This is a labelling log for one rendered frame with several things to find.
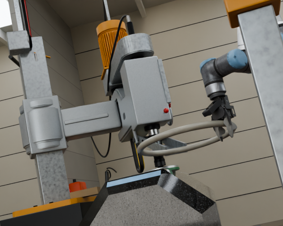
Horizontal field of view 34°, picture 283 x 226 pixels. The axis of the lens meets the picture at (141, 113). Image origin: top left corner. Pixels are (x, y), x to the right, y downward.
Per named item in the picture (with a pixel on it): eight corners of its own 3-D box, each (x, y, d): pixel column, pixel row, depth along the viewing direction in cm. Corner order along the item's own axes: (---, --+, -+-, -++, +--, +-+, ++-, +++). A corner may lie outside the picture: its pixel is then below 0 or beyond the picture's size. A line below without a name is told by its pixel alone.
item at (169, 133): (131, 162, 243) (130, 157, 244) (218, 145, 254) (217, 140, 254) (146, 137, 197) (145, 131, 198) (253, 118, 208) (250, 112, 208)
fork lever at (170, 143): (132, 143, 312) (131, 136, 311) (160, 138, 316) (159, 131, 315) (159, 157, 244) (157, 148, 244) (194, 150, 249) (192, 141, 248)
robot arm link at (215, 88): (215, 81, 210) (200, 89, 216) (218, 91, 208) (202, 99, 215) (227, 82, 216) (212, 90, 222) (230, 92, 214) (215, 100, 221)
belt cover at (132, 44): (106, 100, 377) (102, 80, 380) (136, 95, 382) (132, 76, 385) (121, 60, 285) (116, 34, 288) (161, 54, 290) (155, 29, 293)
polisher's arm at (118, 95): (121, 156, 361) (109, 96, 371) (150, 150, 366) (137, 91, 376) (137, 139, 291) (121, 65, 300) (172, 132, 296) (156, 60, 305)
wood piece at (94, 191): (70, 199, 327) (69, 192, 328) (74, 199, 336) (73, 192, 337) (98, 193, 325) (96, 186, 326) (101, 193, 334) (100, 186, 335)
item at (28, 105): (15, 158, 335) (6, 103, 343) (38, 160, 368) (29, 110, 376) (59, 147, 328) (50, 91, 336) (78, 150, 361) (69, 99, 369)
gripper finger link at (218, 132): (229, 141, 213) (227, 121, 214) (220, 141, 209) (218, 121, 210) (223, 141, 215) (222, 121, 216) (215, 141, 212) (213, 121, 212)
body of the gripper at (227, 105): (237, 117, 212) (230, 92, 215) (225, 117, 206) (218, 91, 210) (224, 123, 217) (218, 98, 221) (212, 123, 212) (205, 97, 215)
